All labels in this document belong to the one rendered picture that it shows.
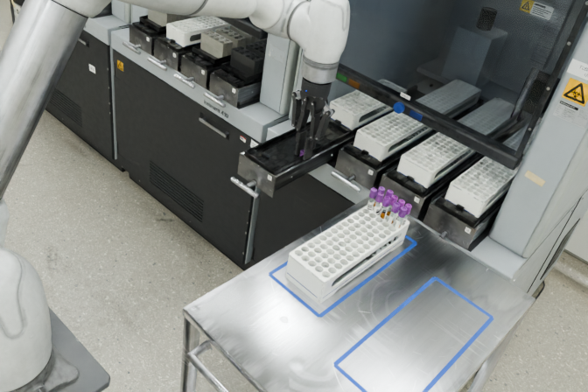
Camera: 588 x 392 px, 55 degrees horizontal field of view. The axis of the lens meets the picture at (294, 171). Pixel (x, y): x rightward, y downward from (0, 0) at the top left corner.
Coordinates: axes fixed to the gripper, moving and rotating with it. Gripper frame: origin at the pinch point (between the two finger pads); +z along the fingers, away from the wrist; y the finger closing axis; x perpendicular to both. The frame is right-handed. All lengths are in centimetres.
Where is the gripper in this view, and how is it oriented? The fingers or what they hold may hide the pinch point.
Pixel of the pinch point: (304, 144)
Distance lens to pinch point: 153.6
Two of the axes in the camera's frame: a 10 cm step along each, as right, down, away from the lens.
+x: -6.6, 3.5, -6.6
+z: -1.5, 8.1, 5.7
